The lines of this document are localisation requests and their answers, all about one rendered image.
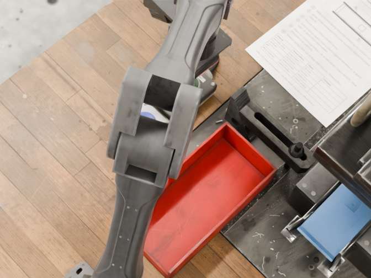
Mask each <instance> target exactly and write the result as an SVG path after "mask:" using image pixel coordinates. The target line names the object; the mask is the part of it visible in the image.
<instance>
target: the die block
mask: <svg viewBox="0 0 371 278"><path fill-rule="evenodd" d="M286 202H287V203H288V204H289V205H290V206H291V207H292V208H293V209H294V210H295V211H296V212H297V213H298V214H299V215H301V216H302V217H303V216H304V215H305V214H306V213H307V212H308V211H309V210H310V209H311V208H312V207H313V206H314V205H313V204H312V203H311V202H310V201H309V200H308V199H307V198H306V197H305V196H304V195H303V194H302V193H301V192H299V191H298V190H297V189H296V188H295V187H294V189H293V190H292V192H291V193H290V195H289V196H288V198H287V199H286ZM352 246H353V249H352V250H351V251H350V252H349V253H348V254H347V255H346V256H345V258H346V259H347V260H348V261H349V262H351V263H352V264H353V265H354V266H355V267H356V268H357V269H358V270H359V271H360V272H361V273H362V274H363V275H364V276H365V277H366V278H371V258H370V257H369V256H368V255H367V254H366V253H365V252H364V251H362V250H361V248H360V247H358V246H357V245H356V244H355V243H353V245H352Z"/></svg>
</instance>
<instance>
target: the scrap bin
mask: <svg viewBox="0 0 371 278"><path fill-rule="evenodd" d="M277 171H278V169H277V168H276V167H275V166H274V165H273V164H272V163H271V162H270V161H269V160H268V159H267V158H266V157H264V156H263V155H262V154H261V153H260V152H259V151H258V150H257V149H255V148H254V147H253V146H252V145H251V144H250V143H249V142H248V141H247V140H246V139H245V138H244V137H243V136H242V135H241V134H240V133H238V132H237V131H236V130H235V129H234V128H233V127H232V126H231V125H230V124H229V123H228V122H225V123H224V124H223V125H222V126H220V127H219V128H218V129H217V130H216V131H215V132H214V133H213V134H212V135H211V136H209V137H208V138H207V139H206V140H205V141H204V142H203V143H202V144H201V145H200V146H198V147H197V148H196V149H195V150H194V151H193V152H192V153H191V154H190V155H189V156H187V157H186V158H185V159H184V162H183V165H182V168H181V171H180V173H179V176H178V178H177V180H175V179H172V178H169V179H168V183H167V186H166V187H165V189H164V191H163V193H162V195H160V197H159V198H158V200H157V202H156V204H155V207H154V210H153V214H152V218H151V222H150V226H149V230H148V233H147V236H146V240H145V245H144V254H143V256H144V257H145V258H146V259H147V260H148V261H149V262H150V263H151V264H152V265H153V266H154V267H155V268H156V269H157V270H158V271H159V272H160V273H161V274H162V275H163V276H164V277H165V278H172V277H174V275H175V274H176V273H177V272H179V271H180V270H181V269H182V268H183V267H184V266H185V265H186V264H187V263H188V262H189V261H190V260H191V259H192V258H193V257H194V256H195V255H196V254H197V253H198V252H199V251H201V250H202V249H203V248H204V247H205V246H206V245H207V244H208V243H209V242H210V241H211V240H212V239H213V238H214V237H215V236H216V235H217V234H218V233H219V232H220V231H221V230H222V229H223V228H224V227H225V226H226V225H227V224H228V223H229V222H230V221H231V220H232V219H233V218H234V217H235V216H236V215H237V214H238V213H240V212H241V211H242V210H243V209H244V208H245V207H246V206H247V205H248V204H249V203H250V202H251V201H252V200H253V199H254V198H255V197H256V196H257V195H258V194H259V193H260V192H261V191H262V190H263V189H264V188H265V187H266V186H267V185H268V184H269V183H270V182H271V181H272V180H273V178H274V176H275V174H276V172H277Z"/></svg>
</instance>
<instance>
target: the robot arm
mask: <svg viewBox="0 0 371 278"><path fill-rule="evenodd" d="M233 2H234V0H144V6H145V7H147V8H148V9H149V11H150V13H151V16H152V17H153V18H155V19H157V20H160V21H162V22H165V23H169V26H168V33H167V35H166V38H165V40H164V42H163V44H162V46H161V48H160V49H159V51H158V53H157V54H156V55H155V57H154V58H153V59H152V60H151V61H150V62H149V63H148V64H147V65H146V66H145V68H144V70H140V69H137V68H134V67H130V66H129V67H128V69H127V71H126V73H125V76H124V78H123V82H122V84H121V89H120V93H119V98H118V102H117V106H116V110H115V115H114V119H113V124H112V128H111V131H110V136H109V141H108V145H107V151H106V157H107V158H110V159H113V160H114V164H113V169H112V172H113V173H116V174H115V183H116V198H115V208H114V213H113V218H112V222H111V225H110V230H109V234H108V239H107V243H106V246H105V250H104V253H103V254H102V256H101V257H100V259H99V260H98V262H97V264H96V267H95V270H93V269H92V268H91V267H90V266H89V265H88V263H86V262H84V261H82V262H80V263H78V264H77V265H76V266H75V267H74V268H73V269H72V270H71V271H70V272H69V273H68V274H66V275H65V276H64V277H63V278H142V276H143V273H144V264H143V254H144V245H145V240H146V236H147V233H148V230H149V226H150V222H151V218H152V214H153V210H154V207H155V204H156V202H157V200H158V198H159V197H160V195H162V193H163V191H164V189H165V187H166V186H167V183H168V179H169V178H172V179H175V180H177V178H178V176H179V173H180V171H181V168H182V165H183V162H184V159H185V156H186V152H187V149H188V146H189V142H190V138H191V135H192V131H193V127H194V123H195V119H196V116H197V112H198V108H199V103H200V99H201V96H202V92H203V89H201V88H198V87H195V79H196V78H197V77H200V76H201V75H202V74H204V73H205V72H206V71H207V70H208V69H209V68H211V67H212V66H213V65H215V64H216V63H217V62H218V61H219V53H220V52H222V51H223V50H224V49H226V48H227V47H228V46H229V45H230V46H231V44H232V38H230V37H229V36H228V34H227V33H226V32H224V31H223V30H222V29H221V28H220V27H219V26H220V25H221V22H222V19H225V20H227V19H228V16H229V14H230V10H231V7H232V4H233ZM143 103H144V104H147V105H150V106H154V107H157V108H160V109H163V110H167V111H170V112H172V113H171V118H170V120H169V124H167V123H165V122H162V121H158V120H155V119H152V118H149V117H145V116H142V115H140V113H141V109H142V105H143ZM81 269H82V271H81V272H80V273H79V274H77V272H78V271H79V270H81Z"/></svg>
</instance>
